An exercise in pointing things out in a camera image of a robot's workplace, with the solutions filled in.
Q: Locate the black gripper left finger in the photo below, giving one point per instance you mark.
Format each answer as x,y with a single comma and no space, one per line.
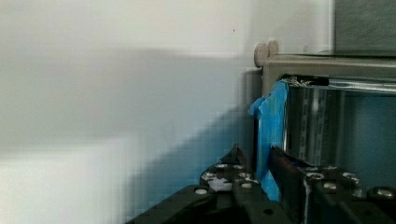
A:
227,193

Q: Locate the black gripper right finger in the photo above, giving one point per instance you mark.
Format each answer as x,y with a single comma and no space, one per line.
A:
328,194

